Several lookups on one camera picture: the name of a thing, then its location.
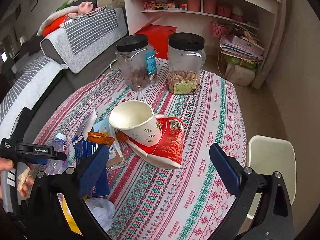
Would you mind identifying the clear plastic water bottle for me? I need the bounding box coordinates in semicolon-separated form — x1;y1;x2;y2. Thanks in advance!
46;133;67;175

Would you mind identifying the white tissue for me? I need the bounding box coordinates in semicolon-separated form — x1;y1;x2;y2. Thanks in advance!
85;198;115;232

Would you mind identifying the dark blue snack box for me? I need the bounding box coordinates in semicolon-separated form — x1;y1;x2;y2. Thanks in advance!
72;135;110;198

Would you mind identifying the white paper cup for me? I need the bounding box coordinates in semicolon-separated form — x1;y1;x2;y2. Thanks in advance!
109;100;162;147

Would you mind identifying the white trash bin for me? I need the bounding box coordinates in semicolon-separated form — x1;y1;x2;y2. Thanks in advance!
246;135;297;204

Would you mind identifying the person's left hand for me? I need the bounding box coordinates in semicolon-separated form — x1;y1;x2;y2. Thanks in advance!
0;157;36;201

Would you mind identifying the striped quilted seat cover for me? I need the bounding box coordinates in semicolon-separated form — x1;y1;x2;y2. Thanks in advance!
1;53;68;139

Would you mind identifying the orange candy wrapper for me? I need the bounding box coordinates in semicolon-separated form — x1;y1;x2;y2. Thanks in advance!
86;132;115;147

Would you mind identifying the grey sofa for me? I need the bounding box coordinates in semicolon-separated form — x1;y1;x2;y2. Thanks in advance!
23;7;127;142

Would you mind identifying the patterned red green tablecloth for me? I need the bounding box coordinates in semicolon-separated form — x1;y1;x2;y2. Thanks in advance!
35;59;247;239

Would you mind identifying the orange cushion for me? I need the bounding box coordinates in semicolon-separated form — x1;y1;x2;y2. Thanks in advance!
42;15;67;37

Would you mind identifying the red snack bag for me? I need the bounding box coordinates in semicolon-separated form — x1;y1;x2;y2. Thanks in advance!
126;115;184;169

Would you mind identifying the striped grey sofa cover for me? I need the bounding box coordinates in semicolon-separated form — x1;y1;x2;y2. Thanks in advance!
40;8;127;74

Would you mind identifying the clear jar with dark nuts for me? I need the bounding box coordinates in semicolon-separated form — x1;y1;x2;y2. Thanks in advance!
116;34;158;91

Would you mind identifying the beige cloth bag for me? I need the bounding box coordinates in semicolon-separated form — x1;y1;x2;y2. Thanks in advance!
225;63;255;86

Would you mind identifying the pink plush toy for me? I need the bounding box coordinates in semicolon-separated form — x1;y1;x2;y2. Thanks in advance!
77;1;93;15

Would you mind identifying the green box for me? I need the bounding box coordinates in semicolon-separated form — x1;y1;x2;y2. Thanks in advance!
223;55;257;71

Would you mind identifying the red gift box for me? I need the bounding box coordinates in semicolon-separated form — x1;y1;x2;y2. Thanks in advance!
136;24;177;60

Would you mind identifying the stack of papers and books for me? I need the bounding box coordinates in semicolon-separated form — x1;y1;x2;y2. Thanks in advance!
219;24;265;63

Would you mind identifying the clear jar with cashews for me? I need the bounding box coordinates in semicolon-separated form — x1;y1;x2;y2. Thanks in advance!
168;33;206;95

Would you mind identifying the pink storage basket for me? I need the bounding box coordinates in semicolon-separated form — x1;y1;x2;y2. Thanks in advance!
211;23;229;38

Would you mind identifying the white bookshelf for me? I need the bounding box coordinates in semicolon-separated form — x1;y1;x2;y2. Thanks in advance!
122;0;283;55

